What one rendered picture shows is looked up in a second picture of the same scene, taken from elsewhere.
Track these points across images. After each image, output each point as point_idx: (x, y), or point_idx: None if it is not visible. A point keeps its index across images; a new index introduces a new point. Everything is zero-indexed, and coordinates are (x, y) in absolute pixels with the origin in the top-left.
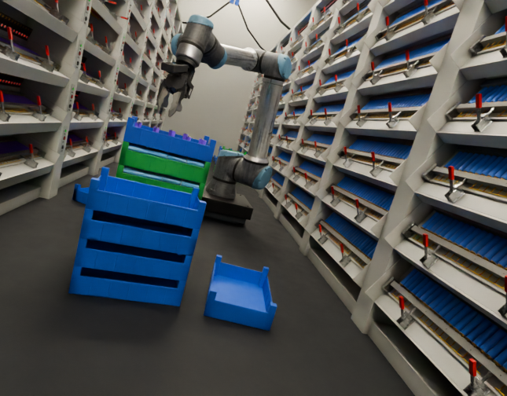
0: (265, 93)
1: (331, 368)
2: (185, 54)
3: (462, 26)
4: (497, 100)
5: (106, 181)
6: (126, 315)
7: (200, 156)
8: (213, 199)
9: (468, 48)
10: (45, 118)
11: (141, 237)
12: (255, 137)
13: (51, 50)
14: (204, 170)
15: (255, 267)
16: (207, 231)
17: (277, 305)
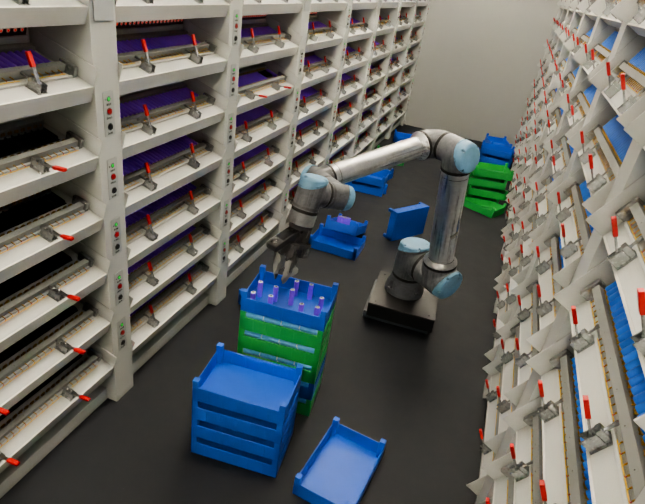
0: (441, 190)
1: None
2: (293, 223)
3: (589, 248)
4: (574, 388)
5: (221, 355)
6: (225, 484)
7: (312, 326)
8: (384, 307)
9: (581, 289)
10: (201, 245)
11: (235, 424)
12: (434, 240)
13: (203, 175)
14: (317, 337)
15: (393, 421)
16: (367, 351)
17: (381, 487)
